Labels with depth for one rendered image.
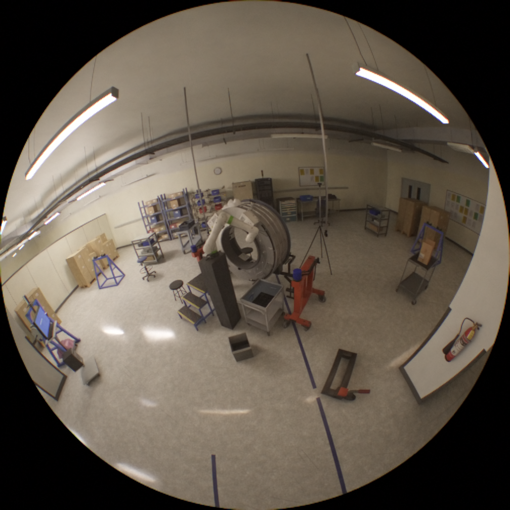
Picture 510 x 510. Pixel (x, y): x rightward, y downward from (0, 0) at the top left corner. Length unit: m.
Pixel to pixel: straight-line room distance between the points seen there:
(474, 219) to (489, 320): 7.16
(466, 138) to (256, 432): 6.16
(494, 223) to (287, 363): 2.87
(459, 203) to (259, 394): 9.32
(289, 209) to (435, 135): 6.07
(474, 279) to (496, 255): 0.32
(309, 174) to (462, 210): 7.51
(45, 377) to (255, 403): 4.17
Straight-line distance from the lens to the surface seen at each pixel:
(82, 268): 7.83
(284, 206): 7.22
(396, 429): 2.80
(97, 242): 8.56
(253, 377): 2.56
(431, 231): 7.00
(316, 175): 8.62
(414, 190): 10.36
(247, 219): 2.43
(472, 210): 8.99
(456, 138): 5.03
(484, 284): 1.97
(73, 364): 3.97
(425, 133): 5.43
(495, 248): 1.90
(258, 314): 2.80
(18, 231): 10.36
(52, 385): 4.83
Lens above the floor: 2.38
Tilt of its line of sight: 28 degrees down
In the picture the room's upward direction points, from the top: 8 degrees counter-clockwise
